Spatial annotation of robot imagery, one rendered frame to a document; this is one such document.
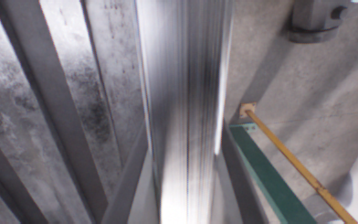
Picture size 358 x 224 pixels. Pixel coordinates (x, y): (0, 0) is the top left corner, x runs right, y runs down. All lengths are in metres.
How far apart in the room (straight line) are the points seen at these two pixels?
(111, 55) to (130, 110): 0.07
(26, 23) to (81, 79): 0.07
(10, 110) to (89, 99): 0.09
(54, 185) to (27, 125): 0.10
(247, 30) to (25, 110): 0.99
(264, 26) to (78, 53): 1.00
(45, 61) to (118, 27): 0.09
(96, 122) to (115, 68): 0.07
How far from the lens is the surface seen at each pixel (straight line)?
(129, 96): 0.26
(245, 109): 1.27
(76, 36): 0.23
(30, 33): 0.26
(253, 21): 1.11
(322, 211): 2.30
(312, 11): 1.04
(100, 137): 0.28
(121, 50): 0.24
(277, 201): 0.97
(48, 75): 0.27
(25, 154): 0.33
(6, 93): 0.28
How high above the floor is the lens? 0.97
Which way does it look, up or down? 58 degrees down
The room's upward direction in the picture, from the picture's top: 162 degrees clockwise
